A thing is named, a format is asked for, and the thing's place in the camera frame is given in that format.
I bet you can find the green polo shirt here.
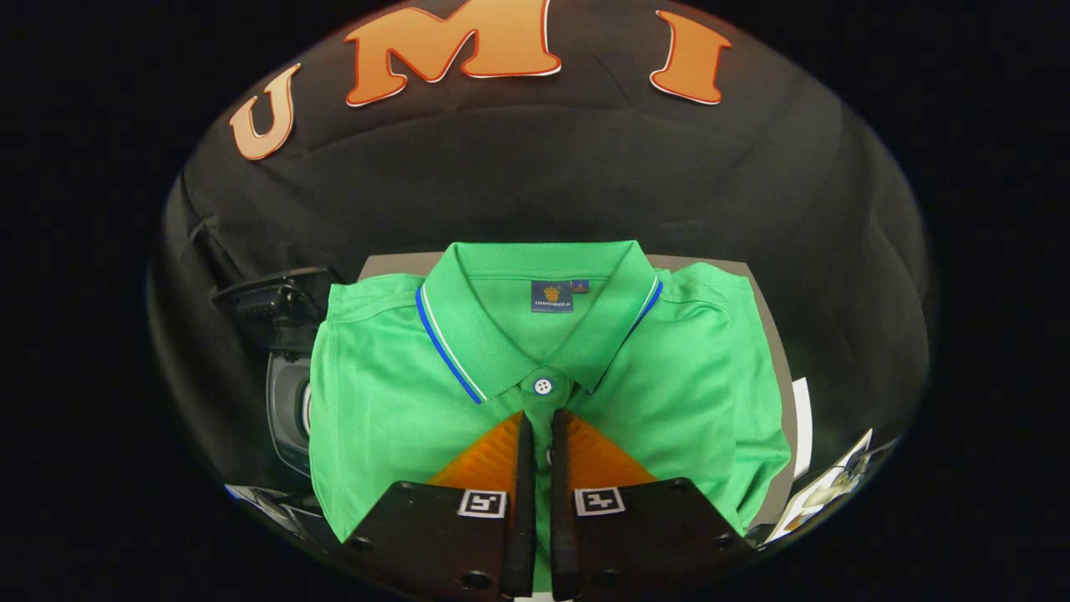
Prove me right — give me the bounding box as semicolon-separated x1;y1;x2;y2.
308;240;792;590

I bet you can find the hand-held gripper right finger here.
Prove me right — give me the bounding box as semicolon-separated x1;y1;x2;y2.
550;408;757;601

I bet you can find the printed picture sheet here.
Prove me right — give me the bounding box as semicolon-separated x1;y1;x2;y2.
765;428;899;544

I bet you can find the black backdrop cloth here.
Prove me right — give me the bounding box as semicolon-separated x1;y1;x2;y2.
150;0;933;503

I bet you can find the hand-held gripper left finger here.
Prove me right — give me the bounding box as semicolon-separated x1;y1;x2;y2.
334;410;536;599

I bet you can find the white paper sheet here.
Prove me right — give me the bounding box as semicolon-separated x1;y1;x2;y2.
792;376;813;479

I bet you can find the dark washing machine lid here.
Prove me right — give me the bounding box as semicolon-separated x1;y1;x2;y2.
211;266;344;356

